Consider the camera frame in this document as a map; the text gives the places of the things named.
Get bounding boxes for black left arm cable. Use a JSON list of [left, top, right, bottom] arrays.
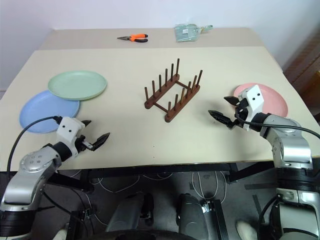
[[6, 115, 63, 176]]

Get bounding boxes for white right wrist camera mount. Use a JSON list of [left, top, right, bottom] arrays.
[[237, 84, 265, 132]]

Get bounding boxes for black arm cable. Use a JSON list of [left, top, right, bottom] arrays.
[[6, 115, 63, 176], [234, 109, 320, 139]]

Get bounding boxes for pink plate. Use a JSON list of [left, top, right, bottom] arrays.
[[233, 83, 288, 117]]

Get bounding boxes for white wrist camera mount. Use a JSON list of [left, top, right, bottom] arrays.
[[237, 84, 265, 132], [55, 117, 85, 157]]

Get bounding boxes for black table frame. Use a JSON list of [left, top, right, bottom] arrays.
[[44, 161, 276, 194]]

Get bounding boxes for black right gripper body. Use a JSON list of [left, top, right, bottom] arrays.
[[234, 99, 251, 127]]

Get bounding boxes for blue plate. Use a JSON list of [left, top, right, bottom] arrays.
[[19, 89, 81, 134]]

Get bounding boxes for clear plastic bag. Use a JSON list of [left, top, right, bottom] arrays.
[[173, 23, 214, 43]]

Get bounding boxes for dark rounded robot leg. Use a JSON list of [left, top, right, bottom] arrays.
[[105, 191, 155, 234], [175, 192, 210, 240]]

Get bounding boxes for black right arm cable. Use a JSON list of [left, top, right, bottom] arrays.
[[234, 109, 320, 139]]

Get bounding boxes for brown wooden dish rack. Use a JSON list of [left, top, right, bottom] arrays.
[[143, 58, 204, 124]]

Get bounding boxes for white floor cable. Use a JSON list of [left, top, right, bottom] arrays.
[[188, 170, 227, 201], [89, 173, 176, 194]]

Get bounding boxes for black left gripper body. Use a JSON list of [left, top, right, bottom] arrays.
[[74, 135, 90, 154]]

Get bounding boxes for green plate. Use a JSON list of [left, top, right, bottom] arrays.
[[47, 70, 108, 102]]

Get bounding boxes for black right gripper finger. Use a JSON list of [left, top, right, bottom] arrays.
[[223, 95, 241, 106], [207, 109, 237, 130]]

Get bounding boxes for orange handled pliers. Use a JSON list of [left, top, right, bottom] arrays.
[[116, 33, 149, 44]]

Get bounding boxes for white rounded foot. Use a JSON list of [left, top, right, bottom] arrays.
[[235, 219, 259, 240], [53, 222, 71, 240]]

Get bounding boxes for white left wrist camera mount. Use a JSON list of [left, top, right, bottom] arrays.
[[55, 117, 85, 157]]

